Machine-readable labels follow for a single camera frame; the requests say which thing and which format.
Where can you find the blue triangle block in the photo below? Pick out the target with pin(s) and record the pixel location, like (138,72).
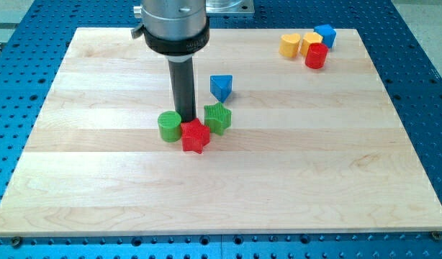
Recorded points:
(221,86)

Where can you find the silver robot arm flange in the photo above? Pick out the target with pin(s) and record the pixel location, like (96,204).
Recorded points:
(172,27)

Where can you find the green star block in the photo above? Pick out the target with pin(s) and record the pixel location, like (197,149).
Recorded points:
(217,118)

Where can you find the red star block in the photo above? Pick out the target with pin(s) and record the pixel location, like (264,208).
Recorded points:
(194,136)

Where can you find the green cylinder block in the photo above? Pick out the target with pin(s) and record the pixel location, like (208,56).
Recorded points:
(169,124)

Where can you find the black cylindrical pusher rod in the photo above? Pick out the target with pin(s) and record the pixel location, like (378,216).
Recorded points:
(182,82)

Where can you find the light wooden board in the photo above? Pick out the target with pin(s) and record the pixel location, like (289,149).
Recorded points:
(307,151)

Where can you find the yellow heart block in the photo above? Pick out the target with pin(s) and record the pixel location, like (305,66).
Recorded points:
(289,45)

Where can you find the red cylinder block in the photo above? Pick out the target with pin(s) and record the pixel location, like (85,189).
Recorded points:
(316,55)

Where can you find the yellow hexagon block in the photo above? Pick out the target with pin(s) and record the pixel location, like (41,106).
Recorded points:
(308,39)

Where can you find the blue cube block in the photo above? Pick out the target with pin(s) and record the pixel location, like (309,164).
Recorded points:
(327,32)

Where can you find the blue perforated metal base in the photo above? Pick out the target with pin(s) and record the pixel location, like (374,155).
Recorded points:
(31,58)

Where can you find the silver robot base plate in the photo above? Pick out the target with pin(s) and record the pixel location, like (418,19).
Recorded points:
(231,8)

